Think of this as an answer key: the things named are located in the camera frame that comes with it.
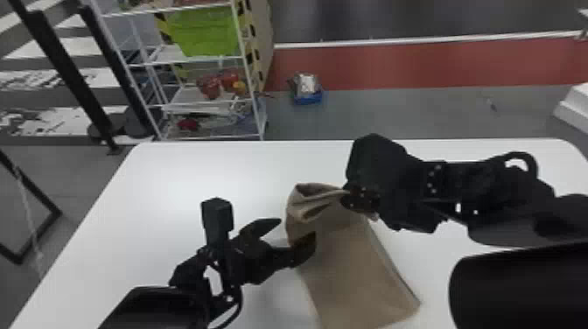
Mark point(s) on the black metal frame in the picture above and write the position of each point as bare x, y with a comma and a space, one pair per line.
27, 202

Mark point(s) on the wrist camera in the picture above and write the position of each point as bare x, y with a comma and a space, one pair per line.
217, 220
379, 158

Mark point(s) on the red snack packet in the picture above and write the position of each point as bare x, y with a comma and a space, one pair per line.
228, 79
187, 124
210, 87

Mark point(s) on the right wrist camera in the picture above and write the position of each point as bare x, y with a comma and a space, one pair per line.
379, 158

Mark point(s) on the blue basket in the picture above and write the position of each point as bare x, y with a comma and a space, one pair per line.
307, 89

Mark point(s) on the beige towel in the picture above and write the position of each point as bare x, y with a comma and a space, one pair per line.
349, 266

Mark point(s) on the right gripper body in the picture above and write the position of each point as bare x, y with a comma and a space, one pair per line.
406, 209

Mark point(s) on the green bag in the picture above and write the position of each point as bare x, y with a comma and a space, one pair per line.
204, 32

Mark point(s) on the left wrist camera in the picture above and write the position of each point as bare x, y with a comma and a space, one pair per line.
217, 220

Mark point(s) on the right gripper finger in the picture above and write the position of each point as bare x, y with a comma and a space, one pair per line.
363, 189
360, 204

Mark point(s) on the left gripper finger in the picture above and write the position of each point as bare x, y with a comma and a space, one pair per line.
298, 252
259, 228

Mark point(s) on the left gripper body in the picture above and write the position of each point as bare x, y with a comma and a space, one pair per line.
248, 264

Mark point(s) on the black post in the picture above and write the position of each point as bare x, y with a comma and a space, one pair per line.
117, 64
64, 69

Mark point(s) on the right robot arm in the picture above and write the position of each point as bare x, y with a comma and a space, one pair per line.
514, 285

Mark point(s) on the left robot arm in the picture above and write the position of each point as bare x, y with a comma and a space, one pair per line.
156, 307

